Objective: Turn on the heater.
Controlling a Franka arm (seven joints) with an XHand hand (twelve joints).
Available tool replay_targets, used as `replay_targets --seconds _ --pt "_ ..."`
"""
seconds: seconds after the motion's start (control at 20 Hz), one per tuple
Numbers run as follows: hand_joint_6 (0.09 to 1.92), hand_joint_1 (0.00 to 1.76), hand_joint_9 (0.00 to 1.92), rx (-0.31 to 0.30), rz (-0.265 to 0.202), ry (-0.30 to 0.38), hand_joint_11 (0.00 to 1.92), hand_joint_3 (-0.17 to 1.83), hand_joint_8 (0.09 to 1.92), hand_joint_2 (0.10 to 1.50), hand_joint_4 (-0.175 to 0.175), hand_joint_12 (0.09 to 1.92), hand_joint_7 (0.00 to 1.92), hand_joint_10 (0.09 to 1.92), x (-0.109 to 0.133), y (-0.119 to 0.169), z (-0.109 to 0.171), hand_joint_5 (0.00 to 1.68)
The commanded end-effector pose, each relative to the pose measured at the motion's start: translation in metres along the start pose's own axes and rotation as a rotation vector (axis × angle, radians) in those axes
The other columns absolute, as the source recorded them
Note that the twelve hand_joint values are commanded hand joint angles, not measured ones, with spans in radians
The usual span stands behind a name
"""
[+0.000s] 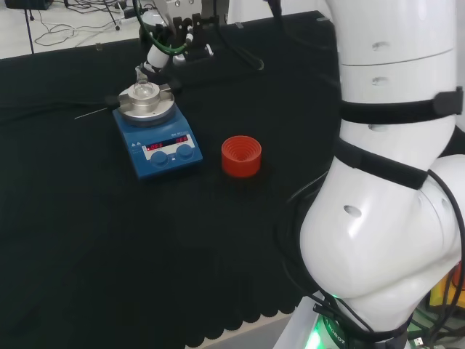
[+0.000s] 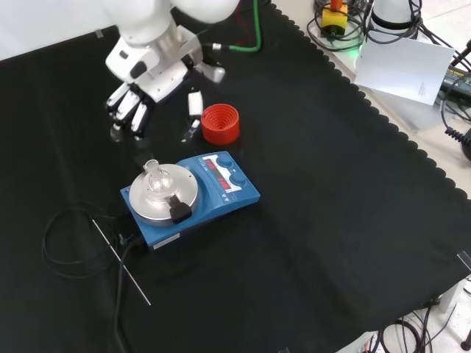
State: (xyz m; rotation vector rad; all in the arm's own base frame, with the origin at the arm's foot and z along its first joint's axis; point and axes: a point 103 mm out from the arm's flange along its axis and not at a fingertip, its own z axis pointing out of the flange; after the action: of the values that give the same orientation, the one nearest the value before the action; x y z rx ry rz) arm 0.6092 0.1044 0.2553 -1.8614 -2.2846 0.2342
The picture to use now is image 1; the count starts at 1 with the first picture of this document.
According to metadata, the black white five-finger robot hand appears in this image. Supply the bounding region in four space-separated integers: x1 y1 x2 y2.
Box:
139 9 216 85

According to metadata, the heater with blue base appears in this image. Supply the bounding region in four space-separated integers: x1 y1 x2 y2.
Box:
104 80 204 182

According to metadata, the clear round-bottom glass flask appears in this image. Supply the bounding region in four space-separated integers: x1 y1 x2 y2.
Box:
131 65 154 100

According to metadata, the black tripod leg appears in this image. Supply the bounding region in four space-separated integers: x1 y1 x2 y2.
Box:
103 0 123 32

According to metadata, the thin metal rod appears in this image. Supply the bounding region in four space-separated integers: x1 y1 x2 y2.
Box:
74 107 110 121

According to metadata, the dark thin pole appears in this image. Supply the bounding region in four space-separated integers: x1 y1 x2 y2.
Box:
23 0 36 55

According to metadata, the black box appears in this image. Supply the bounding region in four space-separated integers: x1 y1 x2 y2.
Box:
4 0 54 11

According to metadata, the black bench cloth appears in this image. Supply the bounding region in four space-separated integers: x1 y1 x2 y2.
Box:
0 9 344 348

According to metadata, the yellow stop button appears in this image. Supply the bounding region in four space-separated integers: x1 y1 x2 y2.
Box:
427 261 465 310

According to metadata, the white floor cable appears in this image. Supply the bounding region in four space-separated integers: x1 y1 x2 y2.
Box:
34 0 126 48

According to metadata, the red ribbed flask ring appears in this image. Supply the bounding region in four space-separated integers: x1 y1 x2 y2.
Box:
220 135 263 180

